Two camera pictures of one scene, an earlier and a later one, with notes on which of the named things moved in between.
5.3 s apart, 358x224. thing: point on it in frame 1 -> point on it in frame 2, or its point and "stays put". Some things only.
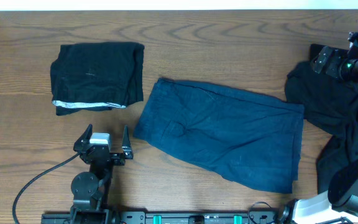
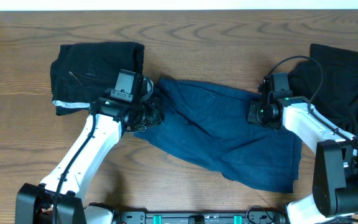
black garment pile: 336,106 stays put
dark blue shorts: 253,142 stays put
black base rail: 166,217 stays put
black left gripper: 127,151 -> 157,116
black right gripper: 338,56 -> 253,106
